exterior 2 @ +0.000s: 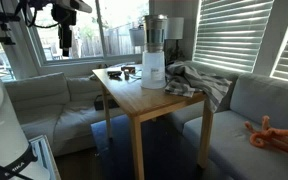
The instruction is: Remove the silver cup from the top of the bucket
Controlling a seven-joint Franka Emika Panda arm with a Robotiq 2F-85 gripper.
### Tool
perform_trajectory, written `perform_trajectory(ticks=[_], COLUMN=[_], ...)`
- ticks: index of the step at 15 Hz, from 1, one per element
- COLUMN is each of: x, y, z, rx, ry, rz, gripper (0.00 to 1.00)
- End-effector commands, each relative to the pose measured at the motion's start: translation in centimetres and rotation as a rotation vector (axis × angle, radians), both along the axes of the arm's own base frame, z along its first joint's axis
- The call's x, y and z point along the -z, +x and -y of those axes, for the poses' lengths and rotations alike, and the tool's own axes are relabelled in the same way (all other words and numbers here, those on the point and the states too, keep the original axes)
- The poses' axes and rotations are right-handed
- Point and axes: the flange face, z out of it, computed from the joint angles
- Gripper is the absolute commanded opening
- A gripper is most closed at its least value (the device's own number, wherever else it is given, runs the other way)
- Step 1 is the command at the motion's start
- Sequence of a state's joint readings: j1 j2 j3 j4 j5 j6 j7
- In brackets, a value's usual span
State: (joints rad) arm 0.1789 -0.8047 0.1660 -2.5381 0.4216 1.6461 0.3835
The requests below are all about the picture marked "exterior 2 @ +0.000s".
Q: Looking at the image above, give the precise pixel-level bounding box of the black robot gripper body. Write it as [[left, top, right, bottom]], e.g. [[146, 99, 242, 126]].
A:
[[51, 4, 76, 57]]

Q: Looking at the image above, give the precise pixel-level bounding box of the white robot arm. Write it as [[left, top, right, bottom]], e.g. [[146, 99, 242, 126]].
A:
[[0, 73, 93, 180]]

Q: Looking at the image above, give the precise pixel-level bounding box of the white upside-down plastic bucket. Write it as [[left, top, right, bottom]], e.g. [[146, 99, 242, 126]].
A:
[[141, 51, 166, 89]]

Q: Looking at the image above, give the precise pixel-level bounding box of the black remote on table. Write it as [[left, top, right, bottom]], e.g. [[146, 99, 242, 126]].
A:
[[107, 71, 122, 76]]

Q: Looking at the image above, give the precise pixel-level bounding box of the white floor lamp shade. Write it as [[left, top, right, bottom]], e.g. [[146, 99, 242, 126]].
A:
[[129, 28, 144, 46]]

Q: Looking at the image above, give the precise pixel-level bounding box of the small dark bottle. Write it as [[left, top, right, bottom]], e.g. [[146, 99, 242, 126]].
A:
[[124, 70, 130, 80]]

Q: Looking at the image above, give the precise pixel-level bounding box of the small brown box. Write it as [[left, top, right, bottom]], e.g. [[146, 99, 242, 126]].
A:
[[121, 66, 135, 74]]

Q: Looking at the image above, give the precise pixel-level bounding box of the wooden table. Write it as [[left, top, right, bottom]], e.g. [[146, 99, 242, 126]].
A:
[[93, 68, 213, 180]]

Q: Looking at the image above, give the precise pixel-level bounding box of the white left sofa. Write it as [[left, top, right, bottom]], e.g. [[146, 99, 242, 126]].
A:
[[3, 71, 125, 158]]

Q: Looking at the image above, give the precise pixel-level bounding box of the black box under table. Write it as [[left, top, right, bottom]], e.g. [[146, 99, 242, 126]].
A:
[[93, 93, 121, 112]]

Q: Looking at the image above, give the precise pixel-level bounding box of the white table lamp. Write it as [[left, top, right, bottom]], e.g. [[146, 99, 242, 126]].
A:
[[165, 17, 184, 64]]

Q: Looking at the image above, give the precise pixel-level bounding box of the grey striped cloth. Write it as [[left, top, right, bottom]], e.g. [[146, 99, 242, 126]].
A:
[[164, 62, 231, 112]]

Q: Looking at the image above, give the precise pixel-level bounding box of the white framed panel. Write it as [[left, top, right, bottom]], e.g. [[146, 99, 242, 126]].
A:
[[29, 135, 61, 180]]

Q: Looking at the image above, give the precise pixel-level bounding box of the left window blind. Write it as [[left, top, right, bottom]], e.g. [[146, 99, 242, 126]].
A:
[[193, 0, 274, 72]]

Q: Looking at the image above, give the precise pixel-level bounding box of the blue rug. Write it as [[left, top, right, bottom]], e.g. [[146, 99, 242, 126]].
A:
[[90, 114, 232, 180]]

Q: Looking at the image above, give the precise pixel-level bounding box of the grey right sofa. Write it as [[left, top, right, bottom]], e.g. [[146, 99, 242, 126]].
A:
[[165, 60, 288, 180]]

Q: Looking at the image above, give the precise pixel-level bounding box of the orange plush toy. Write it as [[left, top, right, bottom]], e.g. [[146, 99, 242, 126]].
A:
[[244, 115, 288, 152]]

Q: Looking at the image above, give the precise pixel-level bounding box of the black hanging cable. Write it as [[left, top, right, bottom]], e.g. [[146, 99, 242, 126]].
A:
[[15, 0, 60, 29]]

